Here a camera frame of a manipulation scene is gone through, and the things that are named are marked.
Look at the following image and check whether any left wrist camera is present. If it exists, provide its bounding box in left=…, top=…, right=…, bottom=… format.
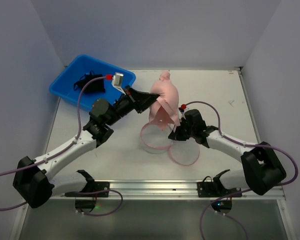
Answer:
left=105, top=72, right=125, bottom=94

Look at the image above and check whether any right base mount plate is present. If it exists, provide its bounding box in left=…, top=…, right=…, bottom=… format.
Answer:
left=196, top=176, right=218, bottom=198

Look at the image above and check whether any black bra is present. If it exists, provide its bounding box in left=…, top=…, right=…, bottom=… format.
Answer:
left=73, top=70, right=106, bottom=94

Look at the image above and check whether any blue plastic bin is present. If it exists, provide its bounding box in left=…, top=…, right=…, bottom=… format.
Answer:
left=49, top=54, right=136, bottom=112

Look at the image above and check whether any base mount plate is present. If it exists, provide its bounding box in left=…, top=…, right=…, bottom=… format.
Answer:
left=64, top=181, right=110, bottom=198
left=196, top=176, right=218, bottom=198

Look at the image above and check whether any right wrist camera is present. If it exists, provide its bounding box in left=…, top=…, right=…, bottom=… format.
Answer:
left=178, top=104, right=190, bottom=118

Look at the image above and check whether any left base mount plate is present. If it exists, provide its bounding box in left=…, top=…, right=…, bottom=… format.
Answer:
left=64, top=181, right=110, bottom=198

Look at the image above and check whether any white mesh laundry bag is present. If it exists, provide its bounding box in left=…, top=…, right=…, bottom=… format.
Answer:
left=139, top=123, right=200, bottom=166

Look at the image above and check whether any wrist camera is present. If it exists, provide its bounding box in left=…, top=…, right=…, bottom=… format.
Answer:
left=105, top=72, right=125, bottom=94
left=178, top=104, right=190, bottom=118

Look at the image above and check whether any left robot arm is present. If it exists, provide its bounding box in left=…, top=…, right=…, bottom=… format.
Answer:
left=12, top=85, right=159, bottom=209

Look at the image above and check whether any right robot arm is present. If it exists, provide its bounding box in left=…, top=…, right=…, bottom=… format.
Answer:
left=168, top=109, right=287, bottom=196

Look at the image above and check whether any pink bra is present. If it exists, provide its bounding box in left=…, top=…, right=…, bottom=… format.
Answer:
left=148, top=71, right=180, bottom=132

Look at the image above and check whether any aluminium rail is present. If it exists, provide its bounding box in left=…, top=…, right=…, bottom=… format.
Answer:
left=51, top=178, right=285, bottom=200

